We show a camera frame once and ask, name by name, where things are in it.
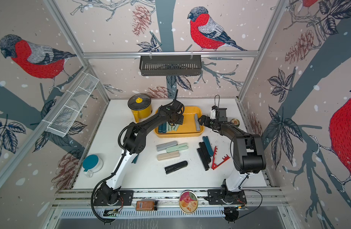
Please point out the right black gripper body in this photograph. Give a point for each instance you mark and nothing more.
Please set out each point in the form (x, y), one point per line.
(211, 123)

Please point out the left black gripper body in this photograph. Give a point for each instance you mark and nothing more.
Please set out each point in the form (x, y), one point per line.
(179, 119)

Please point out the mint green pliers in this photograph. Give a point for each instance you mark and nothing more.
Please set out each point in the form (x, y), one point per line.
(175, 127)
(180, 147)
(169, 127)

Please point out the dark teal pliers bottom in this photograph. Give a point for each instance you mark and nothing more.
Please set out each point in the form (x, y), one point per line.
(164, 128)

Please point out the black pliers pair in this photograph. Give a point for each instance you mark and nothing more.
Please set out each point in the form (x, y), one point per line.
(203, 159)

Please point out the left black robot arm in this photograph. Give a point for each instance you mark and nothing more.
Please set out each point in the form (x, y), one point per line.
(132, 140)

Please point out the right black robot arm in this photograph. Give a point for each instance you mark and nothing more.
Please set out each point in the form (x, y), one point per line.
(246, 150)

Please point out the yellow plastic storage box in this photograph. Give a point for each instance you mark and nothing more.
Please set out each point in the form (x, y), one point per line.
(188, 129)

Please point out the beige pruning pliers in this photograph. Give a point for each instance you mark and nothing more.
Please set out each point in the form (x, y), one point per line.
(166, 156)

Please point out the small brown box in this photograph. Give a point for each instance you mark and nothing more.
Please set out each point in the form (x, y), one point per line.
(146, 205)

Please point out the yellow pot with dark lid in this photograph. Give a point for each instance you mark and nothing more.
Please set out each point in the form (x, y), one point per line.
(140, 106)

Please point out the red plastic tool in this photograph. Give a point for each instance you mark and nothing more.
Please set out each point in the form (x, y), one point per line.
(217, 161)

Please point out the round pink tin lid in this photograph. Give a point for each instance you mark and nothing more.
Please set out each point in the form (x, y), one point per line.
(188, 202)

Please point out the teal lidded clear jug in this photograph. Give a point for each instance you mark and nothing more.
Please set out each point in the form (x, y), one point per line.
(92, 164)

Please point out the black hanging wire basket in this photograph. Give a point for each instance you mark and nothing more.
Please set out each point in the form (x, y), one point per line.
(170, 65)

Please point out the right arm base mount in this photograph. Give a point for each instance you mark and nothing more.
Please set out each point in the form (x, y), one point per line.
(223, 196)

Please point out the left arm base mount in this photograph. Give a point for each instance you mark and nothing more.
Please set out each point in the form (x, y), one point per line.
(106, 196)

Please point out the white mesh wall basket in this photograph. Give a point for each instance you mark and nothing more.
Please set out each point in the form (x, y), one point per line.
(63, 122)

